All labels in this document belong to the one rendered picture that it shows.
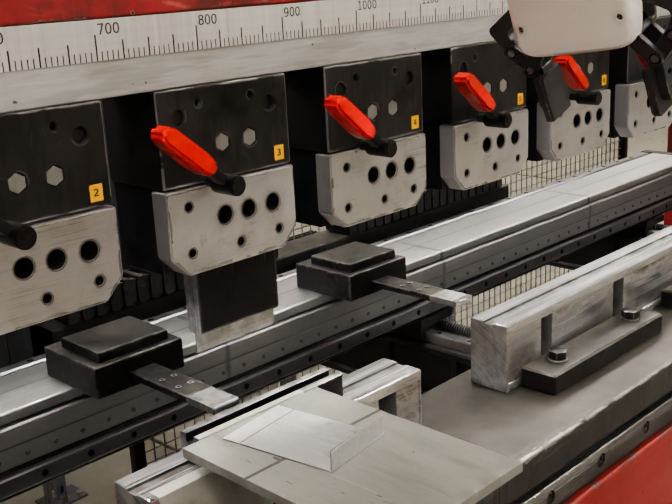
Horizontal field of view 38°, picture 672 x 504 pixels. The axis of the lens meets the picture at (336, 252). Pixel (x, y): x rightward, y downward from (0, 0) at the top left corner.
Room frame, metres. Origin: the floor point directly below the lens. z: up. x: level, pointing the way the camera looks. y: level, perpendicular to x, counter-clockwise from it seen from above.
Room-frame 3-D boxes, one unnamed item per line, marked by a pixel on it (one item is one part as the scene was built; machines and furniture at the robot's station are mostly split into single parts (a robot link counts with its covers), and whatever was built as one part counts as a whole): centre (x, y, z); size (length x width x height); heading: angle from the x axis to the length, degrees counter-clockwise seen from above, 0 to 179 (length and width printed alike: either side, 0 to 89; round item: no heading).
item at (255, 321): (0.92, 0.10, 1.13); 0.10 x 0.02 x 0.10; 135
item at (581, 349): (1.31, -0.37, 0.89); 0.30 x 0.05 x 0.03; 135
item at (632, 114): (1.47, -0.45, 1.26); 0.15 x 0.09 x 0.17; 135
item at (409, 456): (0.82, 0.00, 1.00); 0.26 x 0.18 x 0.01; 45
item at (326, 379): (0.94, 0.08, 0.98); 0.20 x 0.03 x 0.03; 135
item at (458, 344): (1.61, -0.05, 0.81); 0.64 x 0.08 x 0.14; 45
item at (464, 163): (1.19, -0.16, 1.26); 0.15 x 0.09 x 0.17; 135
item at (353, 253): (1.31, -0.07, 1.01); 0.26 x 0.12 x 0.05; 45
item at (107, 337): (1.03, 0.21, 1.01); 0.26 x 0.12 x 0.05; 45
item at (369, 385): (0.96, 0.06, 0.92); 0.39 x 0.06 x 0.10; 135
